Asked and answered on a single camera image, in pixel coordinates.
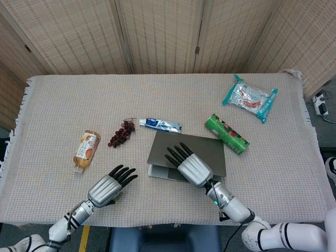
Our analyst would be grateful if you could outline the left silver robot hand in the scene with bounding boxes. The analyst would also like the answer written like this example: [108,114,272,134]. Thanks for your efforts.
[87,164,139,208]

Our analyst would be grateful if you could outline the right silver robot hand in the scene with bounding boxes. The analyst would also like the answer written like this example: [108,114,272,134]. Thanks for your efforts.
[164,142,214,188]

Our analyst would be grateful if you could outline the silver laptop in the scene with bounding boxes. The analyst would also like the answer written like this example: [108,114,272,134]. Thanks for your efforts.
[146,130,227,184]

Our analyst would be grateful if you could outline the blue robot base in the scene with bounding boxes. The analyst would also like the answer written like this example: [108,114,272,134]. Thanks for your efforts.
[109,225,221,252]

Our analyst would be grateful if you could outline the peach drink bottle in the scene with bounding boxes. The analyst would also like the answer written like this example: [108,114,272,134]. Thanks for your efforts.
[72,130,101,174]

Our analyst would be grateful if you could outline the green chips can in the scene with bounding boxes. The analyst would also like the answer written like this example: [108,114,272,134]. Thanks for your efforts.
[204,113,250,155]

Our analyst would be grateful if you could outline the blue white toothpaste tube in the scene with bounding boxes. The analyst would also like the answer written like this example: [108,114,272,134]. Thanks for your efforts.
[139,118,184,134]

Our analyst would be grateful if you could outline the red grape bunch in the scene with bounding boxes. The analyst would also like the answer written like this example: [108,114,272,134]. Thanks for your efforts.
[108,118,137,149]

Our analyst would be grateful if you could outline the beige woven tablecloth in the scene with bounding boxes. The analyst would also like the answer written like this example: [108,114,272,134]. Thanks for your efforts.
[0,68,332,228]

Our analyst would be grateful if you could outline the teal snack packet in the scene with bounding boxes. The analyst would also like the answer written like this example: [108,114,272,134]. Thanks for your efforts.
[222,74,279,124]

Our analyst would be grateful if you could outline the black and white shoe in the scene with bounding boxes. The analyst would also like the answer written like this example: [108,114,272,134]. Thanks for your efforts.
[324,156,336,186]

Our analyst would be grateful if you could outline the wicker folding screen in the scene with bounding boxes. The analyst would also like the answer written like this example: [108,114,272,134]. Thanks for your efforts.
[0,0,336,131]

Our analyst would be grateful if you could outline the white power strip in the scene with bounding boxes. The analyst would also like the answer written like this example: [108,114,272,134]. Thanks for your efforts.
[311,90,329,116]

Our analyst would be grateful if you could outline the black cable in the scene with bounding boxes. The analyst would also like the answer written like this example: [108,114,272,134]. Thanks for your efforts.
[225,222,244,252]

